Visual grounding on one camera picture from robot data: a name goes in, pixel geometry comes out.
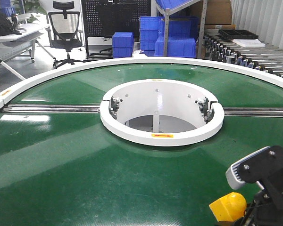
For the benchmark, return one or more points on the grey metal shelf rack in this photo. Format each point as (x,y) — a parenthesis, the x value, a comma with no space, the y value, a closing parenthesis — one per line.
(178,7)

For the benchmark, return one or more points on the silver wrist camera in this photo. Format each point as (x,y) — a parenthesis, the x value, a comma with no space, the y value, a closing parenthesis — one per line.
(232,176)

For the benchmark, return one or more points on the white outer conveyor rim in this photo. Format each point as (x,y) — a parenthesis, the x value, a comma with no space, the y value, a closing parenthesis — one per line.
(241,91)

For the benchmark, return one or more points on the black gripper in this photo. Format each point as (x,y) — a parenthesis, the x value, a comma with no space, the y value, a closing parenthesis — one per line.
(265,170)

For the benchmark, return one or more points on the wide blue crate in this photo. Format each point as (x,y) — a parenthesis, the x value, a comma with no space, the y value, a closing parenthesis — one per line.
(177,47)

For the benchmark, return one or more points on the black perforated pegboard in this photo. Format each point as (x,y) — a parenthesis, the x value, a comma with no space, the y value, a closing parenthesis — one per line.
(103,18)

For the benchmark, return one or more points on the tall blue crate stack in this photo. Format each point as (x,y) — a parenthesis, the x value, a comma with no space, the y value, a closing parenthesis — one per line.
(149,27)

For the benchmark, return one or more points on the black mesh office chair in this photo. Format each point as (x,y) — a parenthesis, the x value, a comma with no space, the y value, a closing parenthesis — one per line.
(65,26)

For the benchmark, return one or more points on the black plastic tray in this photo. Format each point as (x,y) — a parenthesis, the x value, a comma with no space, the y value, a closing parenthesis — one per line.
(237,34)

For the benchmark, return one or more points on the small blue crate stack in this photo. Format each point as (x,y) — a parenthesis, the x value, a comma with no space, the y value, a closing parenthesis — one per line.
(122,44)

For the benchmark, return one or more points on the white office desk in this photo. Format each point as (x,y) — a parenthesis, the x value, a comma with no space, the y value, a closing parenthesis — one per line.
(14,45)

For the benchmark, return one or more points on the metal roller conveyor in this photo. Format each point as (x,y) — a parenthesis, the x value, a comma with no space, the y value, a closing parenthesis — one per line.
(268,59)

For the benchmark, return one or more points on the yellow studded toy brick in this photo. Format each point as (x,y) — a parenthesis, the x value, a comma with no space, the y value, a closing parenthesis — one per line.
(230,207)

